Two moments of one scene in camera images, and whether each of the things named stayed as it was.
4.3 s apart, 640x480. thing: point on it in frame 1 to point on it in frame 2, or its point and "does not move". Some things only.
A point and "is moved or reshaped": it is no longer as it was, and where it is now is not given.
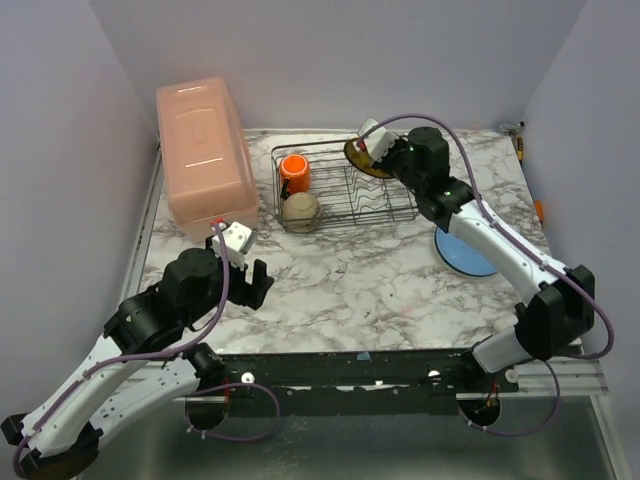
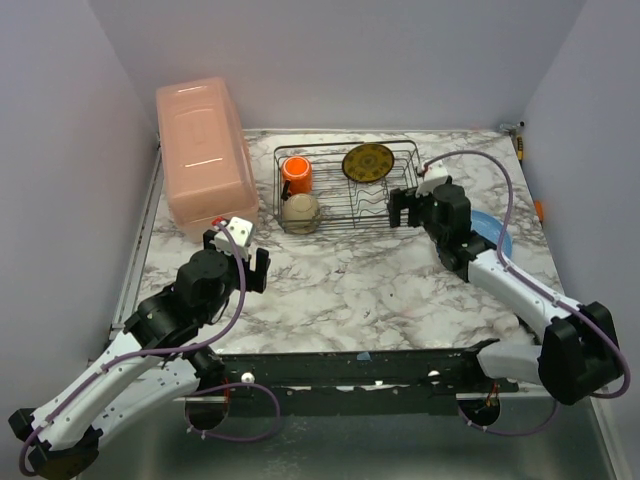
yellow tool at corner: [520, 150] does not move
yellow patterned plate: [361, 160] is moved or reshaped
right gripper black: [396, 161] to [413, 209]
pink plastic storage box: [209, 168] does not move
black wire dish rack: [343, 194] does not move
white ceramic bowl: [300, 212] does not move
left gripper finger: [261, 285] to [257, 280]
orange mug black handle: [295, 174] does not move
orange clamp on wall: [539, 210] does not move
